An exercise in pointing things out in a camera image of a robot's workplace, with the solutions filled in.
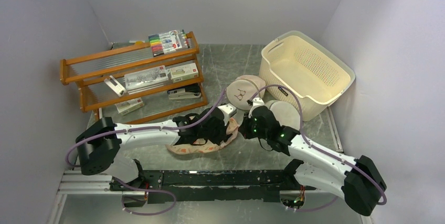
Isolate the grey printed flat box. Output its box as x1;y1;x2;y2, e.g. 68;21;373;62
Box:
124;65;169;93

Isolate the orange wooden shelf rack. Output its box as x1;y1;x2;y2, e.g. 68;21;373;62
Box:
60;31;208;124

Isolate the cream plastic laundry basket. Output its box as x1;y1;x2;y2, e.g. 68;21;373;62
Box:
259;30;356;121

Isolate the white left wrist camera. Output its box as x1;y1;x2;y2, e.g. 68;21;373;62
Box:
218;103;237;119

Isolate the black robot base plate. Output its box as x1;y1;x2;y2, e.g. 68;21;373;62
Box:
110;169;303;204

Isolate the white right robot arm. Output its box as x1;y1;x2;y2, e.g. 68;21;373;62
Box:
241;105;387;216

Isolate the floral mesh laundry bag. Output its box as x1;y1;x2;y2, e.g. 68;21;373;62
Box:
165;118;239;155

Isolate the white mesh bag grey zipper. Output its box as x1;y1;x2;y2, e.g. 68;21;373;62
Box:
265;100;301;130

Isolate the white mesh bag beige zipper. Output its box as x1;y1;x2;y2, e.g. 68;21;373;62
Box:
226;75;266;111

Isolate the black white stapler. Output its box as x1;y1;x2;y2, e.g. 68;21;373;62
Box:
167;87;202;100

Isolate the colour marker pen pack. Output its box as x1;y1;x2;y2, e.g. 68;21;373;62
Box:
148;30;191;57

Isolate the small green staples box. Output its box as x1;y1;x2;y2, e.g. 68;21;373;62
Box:
115;98;144;115

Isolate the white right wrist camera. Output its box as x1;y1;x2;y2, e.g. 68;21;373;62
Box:
248;97;265;118

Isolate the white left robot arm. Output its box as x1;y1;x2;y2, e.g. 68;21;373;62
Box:
75;104;237;190

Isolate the white clip tool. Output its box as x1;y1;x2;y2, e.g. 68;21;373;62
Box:
103;76;127;97

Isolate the aluminium frame rail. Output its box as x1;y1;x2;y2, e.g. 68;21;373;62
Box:
47;169;373;224

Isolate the green white staples box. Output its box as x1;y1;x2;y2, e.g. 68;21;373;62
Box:
169;63;199;83

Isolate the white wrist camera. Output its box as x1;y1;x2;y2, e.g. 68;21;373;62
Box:
248;97;265;118
218;103;237;119

